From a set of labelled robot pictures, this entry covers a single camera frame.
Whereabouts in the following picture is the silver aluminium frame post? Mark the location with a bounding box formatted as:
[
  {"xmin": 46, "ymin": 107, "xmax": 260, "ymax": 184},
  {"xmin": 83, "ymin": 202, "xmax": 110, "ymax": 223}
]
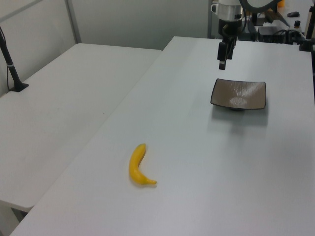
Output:
[{"xmin": 207, "ymin": 0, "xmax": 220, "ymax": 39}]

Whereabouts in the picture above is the white side table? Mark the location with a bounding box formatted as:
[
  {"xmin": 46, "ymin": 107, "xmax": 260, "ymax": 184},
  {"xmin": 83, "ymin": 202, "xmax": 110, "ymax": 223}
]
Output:
[{"xmin": 0, "ymin": 43, "xmax": 163, "ymax": 213}]

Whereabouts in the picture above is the black electronics box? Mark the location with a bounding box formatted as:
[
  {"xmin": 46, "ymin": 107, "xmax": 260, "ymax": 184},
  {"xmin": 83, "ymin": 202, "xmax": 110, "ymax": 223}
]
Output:
[{"xmin": 257, "ymin": 25, "xmax": 280, "ymax": 43}]

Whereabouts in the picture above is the black cable bundle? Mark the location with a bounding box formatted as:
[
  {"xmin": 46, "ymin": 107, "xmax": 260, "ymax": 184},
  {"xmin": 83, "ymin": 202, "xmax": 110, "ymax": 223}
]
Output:
[{"xmin": 278, "ymin": 29, "xmax": 304, "ymax": 45}]

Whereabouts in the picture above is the yellow banana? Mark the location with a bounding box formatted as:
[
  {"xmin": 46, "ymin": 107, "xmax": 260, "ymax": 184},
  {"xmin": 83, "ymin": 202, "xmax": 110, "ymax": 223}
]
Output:
[{"xmin": 128, "ymin": 143, "xmax": 158, "ymax": 186}]

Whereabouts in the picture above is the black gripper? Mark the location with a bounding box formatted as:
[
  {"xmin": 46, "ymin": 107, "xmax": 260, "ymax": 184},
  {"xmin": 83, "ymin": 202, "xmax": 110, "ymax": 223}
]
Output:
[{"xmin": 217, "ymin": 19, "xmax": 242, "ymax": 71}]

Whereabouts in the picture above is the grey metal partition post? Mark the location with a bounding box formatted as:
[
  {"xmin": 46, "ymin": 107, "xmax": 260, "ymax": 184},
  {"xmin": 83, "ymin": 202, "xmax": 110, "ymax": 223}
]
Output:
[{"xmin": 64, "ymin": 0, "xmax": 82, "ymax": 45}]

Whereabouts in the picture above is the black clamp stand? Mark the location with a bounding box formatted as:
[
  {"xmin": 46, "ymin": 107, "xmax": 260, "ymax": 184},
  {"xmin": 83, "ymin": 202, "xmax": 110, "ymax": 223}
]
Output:
[{"xmin": 298, "ymin": 3, "xmax": 315, "ymax": 52}]

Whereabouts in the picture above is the black camera stand pole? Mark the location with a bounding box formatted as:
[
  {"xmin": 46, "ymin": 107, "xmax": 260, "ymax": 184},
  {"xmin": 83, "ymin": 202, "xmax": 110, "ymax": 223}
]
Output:
[{"xmin": 0, "ymin": 26, "xmax": 30, "ymax": 93}]

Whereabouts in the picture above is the square brown ceramic plate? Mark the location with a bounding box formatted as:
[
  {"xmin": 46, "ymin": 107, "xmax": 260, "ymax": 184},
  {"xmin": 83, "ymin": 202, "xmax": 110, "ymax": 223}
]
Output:
[{"xmin": 210, "ymin": 78, "xmax": 267, "ymax": 112}]

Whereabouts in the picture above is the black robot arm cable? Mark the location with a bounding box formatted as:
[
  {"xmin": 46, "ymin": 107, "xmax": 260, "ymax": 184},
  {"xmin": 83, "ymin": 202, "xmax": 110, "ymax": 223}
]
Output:
[{"xmin": 242, "ymin": 9, "xmax": 258, "ymax": 41}]

